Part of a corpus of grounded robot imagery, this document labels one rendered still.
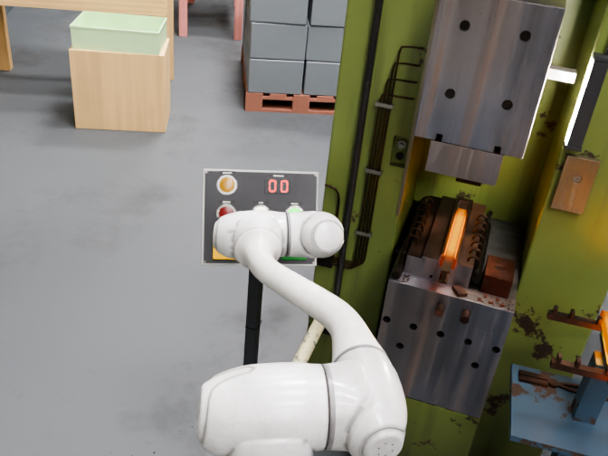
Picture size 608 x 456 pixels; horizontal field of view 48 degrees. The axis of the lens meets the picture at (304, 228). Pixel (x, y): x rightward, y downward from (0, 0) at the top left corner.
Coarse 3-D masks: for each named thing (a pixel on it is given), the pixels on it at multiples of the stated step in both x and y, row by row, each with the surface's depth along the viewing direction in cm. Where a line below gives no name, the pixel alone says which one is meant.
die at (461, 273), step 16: (432, 208) 235; (448, 208) 234; (480, 208) 236; (432, 224) 224; (448, 224) 225; (464, 224) 224; (480, 224) 226; (416, 240) 217; (432, 240) 216; (464, 240) 217; (416, 256) 209; (432, 256) 208; (464, 256) 209; (416, 272) 211; (432, 272) 209; (464, 272) 205
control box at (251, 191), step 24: (216, 192) 198; (240, 192) 199; (264, 192) 200; (288, 192) 201; (312, 192) 202; (216, 216) 198; (216, 264) 199; (240, 264) 200; (288, 264) 202; (312, 264) 203
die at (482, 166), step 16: (432, 144) 189; (448, 144) 188; (432, 160) 191; (448, 160) 190; (464, 160) 188; (480, 160) 187; (496, 160) 186; (464, 176) 191; (480, 176) 189; (496, 176) 188
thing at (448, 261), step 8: (456, 216) 226; (464, 216) 227; (456, 224) 222; (456, 232) 218; (456, 240) 213; (448, 248) 209; (456, 248) 209; (448, 256) 204; (440, 264) 205; (448, 264) 199; (448, 272) 196; (440, 280) 198
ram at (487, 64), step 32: (448, 0) 170; (480, 0) 167; (512, 0) 165; (544, 0) 167; (448, 32) 173; (480, 32) 171; (512, 32) 168; (544, 32) 166; (448, 64) 177; (480, 64) 175; (512, 64) 172; (544, 64) 170; (448, 96) 182; (480, 96) 178; (512, 96) 176; (416, 128) 188; (448, 128) 186; (480, 128) 183; (512, 128) 180
